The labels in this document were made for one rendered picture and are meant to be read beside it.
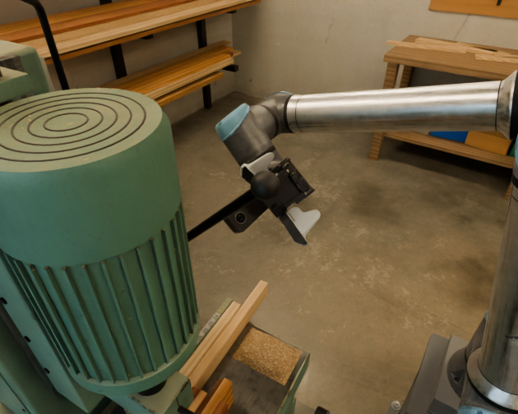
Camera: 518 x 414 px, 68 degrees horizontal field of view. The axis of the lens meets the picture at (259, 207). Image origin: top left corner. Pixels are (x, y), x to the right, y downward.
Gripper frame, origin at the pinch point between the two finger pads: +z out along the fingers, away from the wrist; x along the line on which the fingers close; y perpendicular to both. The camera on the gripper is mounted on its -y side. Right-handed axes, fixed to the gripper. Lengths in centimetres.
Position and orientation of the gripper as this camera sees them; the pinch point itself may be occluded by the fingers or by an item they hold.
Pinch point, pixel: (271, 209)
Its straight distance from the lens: 57.2
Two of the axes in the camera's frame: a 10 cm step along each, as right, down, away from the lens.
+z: 0.1, 1.7, -9.9
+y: 7.8, -6.2, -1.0
